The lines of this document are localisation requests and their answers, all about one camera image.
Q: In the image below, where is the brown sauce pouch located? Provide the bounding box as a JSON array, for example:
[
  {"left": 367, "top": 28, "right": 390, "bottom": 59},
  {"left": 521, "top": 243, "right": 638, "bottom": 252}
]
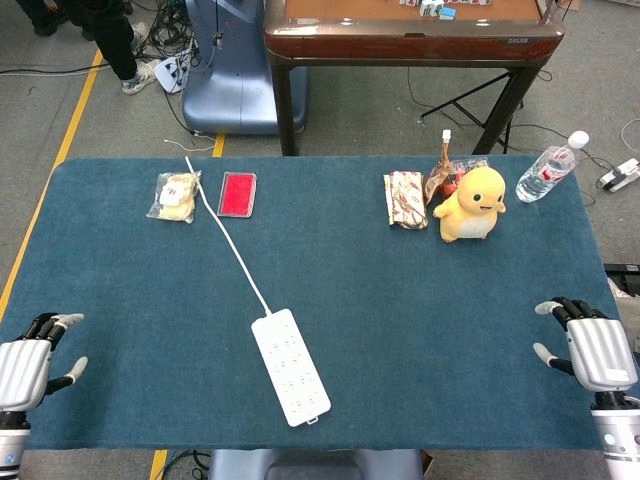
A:
[{"left": 423, "top": 129, "right": 454, "bottom": 205}]

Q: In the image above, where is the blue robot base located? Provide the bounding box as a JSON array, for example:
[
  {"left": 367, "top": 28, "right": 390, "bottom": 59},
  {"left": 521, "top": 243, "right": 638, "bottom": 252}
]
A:
[{"left": 181, "top": 0, "right": 309, "bottom": 136}]

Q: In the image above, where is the clear plastic water bottle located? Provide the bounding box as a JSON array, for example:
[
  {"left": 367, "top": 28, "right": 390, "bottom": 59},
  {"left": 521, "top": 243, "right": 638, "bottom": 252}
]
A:
[{"left": 514, "top": 130, "right": 591, "bottom": 204}]

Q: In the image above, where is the grey robot torso base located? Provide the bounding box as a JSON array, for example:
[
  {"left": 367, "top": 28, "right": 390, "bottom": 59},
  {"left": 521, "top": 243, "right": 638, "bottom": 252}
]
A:
[{"left": 207, "top": 448, "right": 425, "bottom": 480}]

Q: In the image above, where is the patterned folded cloth pack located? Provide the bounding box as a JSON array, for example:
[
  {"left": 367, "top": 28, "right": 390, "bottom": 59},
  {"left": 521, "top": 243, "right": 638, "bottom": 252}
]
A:
[{"left": 382, "top": 170, "right": 430, "bottom": 231}]

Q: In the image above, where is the white adapter on floor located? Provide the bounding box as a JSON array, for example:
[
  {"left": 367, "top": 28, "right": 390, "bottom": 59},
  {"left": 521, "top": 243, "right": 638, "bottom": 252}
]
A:
[{"left": 598, "top": 157, "right": 640, "bottom": 193}]

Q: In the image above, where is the clear bag of biscuits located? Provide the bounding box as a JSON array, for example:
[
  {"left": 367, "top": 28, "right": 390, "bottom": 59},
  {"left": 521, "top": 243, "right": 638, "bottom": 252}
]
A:
[{"left": 145, "top": 170, "right": 202, "bottom": 225}]

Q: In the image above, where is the white floor power strip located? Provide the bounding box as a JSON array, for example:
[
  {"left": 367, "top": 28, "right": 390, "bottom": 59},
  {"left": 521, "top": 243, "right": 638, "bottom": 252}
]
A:
[{"left": 153, "top": 53, "right": 192, "bottom": 95}]

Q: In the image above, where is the person in black trousers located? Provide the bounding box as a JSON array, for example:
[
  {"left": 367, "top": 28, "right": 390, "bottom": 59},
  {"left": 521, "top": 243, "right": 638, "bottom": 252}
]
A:
[{"left": 19, "top": 0, "right": 162, "bottom": 96}]

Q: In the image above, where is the white power strip cable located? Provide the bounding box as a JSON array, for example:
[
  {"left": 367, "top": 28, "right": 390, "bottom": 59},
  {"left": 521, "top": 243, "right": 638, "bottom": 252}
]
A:
[{"left": 184, "top": 156, "right": 273, "bottom": 316}]

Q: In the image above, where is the brown mahjong table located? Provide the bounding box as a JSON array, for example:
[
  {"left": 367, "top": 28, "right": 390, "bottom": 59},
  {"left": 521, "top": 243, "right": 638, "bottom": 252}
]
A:
[{"left": 263, "top": 0, "right": 566, "bottom": 157}]

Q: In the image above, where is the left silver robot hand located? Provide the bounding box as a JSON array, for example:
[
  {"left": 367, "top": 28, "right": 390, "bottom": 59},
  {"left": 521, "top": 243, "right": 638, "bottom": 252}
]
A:
[{"left": 0, "top": 312, "right": 89, "bottom": 414}]

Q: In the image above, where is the blue table cloth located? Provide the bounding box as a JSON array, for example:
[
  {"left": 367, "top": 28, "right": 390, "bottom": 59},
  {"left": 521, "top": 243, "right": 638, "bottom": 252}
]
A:
[{"left": 0, "top": 154, "right": 627, "bottom": 451}]

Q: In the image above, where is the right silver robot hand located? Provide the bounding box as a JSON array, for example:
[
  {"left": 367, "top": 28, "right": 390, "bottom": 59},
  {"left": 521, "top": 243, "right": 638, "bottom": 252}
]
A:
[{"left": 532, "top": 297, "right": 640, "bottom": 407}]

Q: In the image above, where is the clear pack of red snacks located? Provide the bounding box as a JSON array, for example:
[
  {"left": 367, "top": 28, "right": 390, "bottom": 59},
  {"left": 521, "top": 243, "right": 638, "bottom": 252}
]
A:
[{"left": 439, "top": 156, "right": 490, "bottom": 197}]

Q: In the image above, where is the red rectangular pad case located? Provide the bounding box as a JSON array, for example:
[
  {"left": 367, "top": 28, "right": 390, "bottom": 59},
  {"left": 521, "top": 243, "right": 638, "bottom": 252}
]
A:
[{"left": 216, "top": 171, "right": 258, "bottom": 220}]

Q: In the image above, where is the yellow plush duck toy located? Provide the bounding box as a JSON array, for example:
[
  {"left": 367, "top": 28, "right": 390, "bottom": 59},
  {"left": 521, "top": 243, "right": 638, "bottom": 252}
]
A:
[{"left": 432, "top": 166, "right": 507, "bottom": 244}]

